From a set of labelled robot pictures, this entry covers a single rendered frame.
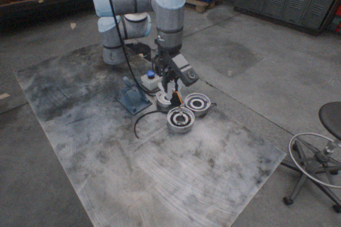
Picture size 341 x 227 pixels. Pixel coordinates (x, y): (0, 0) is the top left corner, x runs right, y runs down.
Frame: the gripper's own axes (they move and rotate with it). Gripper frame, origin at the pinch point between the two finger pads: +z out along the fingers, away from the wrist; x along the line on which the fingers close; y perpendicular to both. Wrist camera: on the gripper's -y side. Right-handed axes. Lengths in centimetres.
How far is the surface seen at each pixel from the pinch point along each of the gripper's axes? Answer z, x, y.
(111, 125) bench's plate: 13.2, 19.6, 14.6
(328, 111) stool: 32, -78, -42
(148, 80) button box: 8.8, -5.7, 22.7
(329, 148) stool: 56, -79, -54
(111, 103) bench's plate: 13.3, 13.1, 25.7
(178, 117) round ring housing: 11.4, -1.3, -1.3
